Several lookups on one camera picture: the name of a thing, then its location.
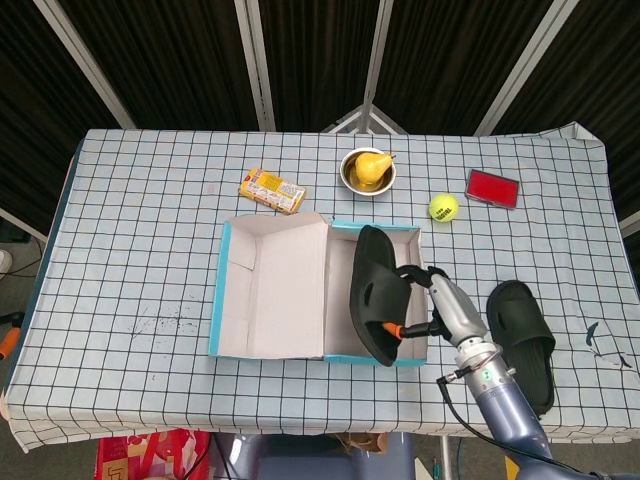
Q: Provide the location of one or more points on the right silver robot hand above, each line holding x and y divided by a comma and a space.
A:
455, 315

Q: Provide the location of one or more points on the black rubber slipper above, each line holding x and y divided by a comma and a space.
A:
520, 320
372, 295

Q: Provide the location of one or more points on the light blue shoe box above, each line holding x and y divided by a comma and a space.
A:
280, 290

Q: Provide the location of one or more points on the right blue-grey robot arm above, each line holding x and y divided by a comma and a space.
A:
505, 420

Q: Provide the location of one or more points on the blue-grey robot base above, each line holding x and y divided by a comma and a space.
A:
300, 462

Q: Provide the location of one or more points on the yellow tennis ball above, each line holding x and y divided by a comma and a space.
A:
443, 207

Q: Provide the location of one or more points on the red ink pad case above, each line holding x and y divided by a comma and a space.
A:
492, 188

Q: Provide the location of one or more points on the metal table leg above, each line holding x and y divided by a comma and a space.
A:
445, 460

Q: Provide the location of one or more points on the small metal bowl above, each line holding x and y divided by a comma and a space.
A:
380, 187

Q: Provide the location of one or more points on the brown paper bag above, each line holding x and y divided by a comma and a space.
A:
360, 442

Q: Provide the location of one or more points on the yellow pear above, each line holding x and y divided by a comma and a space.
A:
369, 167

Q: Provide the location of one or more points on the yellow snack packet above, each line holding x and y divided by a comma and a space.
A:
272, 191

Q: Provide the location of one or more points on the white triangular screen foot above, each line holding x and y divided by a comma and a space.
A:
345, 122

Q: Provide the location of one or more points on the black pleated screen panel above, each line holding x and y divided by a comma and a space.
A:
170, 60
600, 75
25, 110
445, 60
320, 55

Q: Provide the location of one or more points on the checked light blue tablecloth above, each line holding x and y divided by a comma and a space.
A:
125, 250

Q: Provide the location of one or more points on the red patterned bag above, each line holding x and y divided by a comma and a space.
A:
145, 457

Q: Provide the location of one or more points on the white floor frame bar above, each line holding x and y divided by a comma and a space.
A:
22, 224
631, 221

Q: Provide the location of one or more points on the white screen frame post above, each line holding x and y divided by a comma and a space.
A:
377, 50
526, 65
255, 65
86, 65

